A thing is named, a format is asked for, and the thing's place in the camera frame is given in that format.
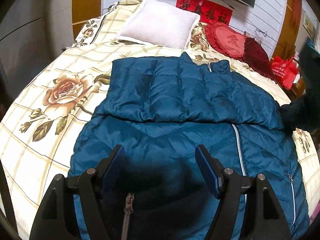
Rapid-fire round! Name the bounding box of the grey refrigerator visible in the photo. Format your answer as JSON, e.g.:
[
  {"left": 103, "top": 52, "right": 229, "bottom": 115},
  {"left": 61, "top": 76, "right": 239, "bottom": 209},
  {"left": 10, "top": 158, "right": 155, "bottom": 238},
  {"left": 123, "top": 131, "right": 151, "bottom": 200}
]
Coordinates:
[{"left": 0, "top": 0, "right": 54, "bottom": 100}]

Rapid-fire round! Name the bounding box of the floral plaid bed sheet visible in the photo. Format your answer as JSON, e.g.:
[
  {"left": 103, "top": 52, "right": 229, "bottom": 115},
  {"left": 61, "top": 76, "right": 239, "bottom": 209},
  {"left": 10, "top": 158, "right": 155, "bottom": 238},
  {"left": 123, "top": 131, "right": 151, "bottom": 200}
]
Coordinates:
[{"left": 1, "top": 0, "right": 319, "bottom": 239}]

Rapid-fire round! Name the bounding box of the red Chinese banner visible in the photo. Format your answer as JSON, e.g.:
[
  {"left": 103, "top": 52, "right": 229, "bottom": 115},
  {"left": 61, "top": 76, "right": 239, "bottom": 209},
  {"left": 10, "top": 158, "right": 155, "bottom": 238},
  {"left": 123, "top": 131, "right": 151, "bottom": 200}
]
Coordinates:
[{"left": 176, "top": 0, "right": 233, "bottom": 25}]

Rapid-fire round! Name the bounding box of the red heart-shaped pillow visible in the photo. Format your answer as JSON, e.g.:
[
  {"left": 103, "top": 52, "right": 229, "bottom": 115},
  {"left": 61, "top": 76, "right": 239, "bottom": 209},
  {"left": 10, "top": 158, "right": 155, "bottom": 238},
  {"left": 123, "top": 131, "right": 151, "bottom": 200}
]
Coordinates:
[{"left": 204, "top": 22, "right": 246, "bottom": 61}]

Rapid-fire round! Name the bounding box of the blue down jacket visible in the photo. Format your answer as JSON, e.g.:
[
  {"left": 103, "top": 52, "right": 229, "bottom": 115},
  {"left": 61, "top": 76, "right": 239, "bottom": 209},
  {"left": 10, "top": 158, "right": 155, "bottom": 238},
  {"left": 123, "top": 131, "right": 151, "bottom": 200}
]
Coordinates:
[{"left": 68, "top": 53, "right": 309, "bottom": 239}]

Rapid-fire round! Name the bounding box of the dark red fuzzy pillow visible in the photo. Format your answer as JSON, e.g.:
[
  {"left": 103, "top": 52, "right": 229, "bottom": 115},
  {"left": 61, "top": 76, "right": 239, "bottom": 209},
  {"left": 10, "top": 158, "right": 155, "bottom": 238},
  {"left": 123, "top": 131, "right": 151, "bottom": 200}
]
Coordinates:
[{"left": 243, "top": 37, "right": 276, "bottom": 81}]

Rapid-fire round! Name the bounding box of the red shopping bag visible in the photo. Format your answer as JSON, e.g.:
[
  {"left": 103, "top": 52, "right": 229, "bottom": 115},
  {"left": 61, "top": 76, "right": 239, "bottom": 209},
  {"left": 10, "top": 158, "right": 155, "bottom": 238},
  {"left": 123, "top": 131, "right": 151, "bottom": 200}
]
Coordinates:
[{"left": 271, "top": 56, "right": 298, "bottom": 90}]

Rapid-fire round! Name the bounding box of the white square pillow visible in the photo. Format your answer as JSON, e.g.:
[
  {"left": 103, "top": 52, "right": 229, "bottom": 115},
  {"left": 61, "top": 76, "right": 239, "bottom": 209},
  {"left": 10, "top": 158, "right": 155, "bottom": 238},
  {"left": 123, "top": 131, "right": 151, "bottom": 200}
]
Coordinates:
[{"left": 117, "top": 0, "right": 200, "bottom": 49}]

